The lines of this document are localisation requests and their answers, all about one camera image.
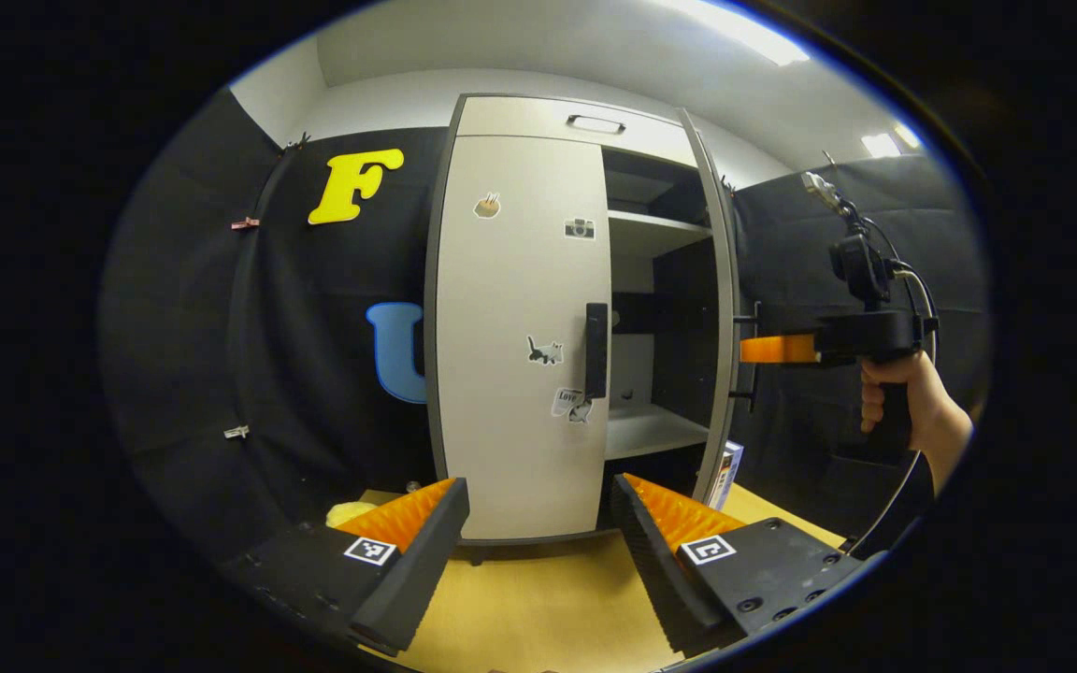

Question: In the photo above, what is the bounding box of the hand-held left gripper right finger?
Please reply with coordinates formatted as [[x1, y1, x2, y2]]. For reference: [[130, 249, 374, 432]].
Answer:
[[611, 474, 876, 658]]

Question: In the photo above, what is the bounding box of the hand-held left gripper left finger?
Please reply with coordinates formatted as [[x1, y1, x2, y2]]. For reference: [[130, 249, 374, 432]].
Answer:
[[221, 477, 470, 657]]

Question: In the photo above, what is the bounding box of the black door handle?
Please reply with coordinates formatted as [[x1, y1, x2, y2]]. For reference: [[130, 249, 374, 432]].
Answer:
[[733, 301, 764, 412], [584, 302, 610, 400]]

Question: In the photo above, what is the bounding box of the beige cabinet door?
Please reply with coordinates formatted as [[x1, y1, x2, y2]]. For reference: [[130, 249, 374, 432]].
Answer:
[[434, 136, 612, 541], [679, 107, 764, 510]]

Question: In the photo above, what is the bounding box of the beige double-door shoe cabinet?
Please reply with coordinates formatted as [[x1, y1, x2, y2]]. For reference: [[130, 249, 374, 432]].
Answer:
[[424, 92, 745, 566]]

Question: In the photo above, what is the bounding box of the white cabinet shelf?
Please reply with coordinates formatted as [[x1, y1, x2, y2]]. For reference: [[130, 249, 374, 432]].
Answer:
[[606, 404, 710, 461], [608, 210, 712, 258]]

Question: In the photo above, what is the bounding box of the yellow plush toy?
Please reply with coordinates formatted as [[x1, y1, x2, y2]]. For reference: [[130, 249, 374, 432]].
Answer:
[[326, 501, 379, 529]]

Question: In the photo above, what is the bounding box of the small blue white box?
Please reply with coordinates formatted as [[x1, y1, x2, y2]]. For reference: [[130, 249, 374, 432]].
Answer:
[[714, 439, 745, 510]]

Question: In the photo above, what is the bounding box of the small ceiling light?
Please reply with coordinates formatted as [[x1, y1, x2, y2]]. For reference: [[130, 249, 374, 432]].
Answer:
[[861, 122, 923, 158]]

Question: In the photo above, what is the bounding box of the black backdrop cloth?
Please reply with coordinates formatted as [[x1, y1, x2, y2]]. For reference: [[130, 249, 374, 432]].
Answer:
[[99, 89, 988, 562]]

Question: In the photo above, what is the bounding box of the black cable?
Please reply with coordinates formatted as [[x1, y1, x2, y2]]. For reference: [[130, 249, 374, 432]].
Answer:
[[842, 220, 940, 557]]

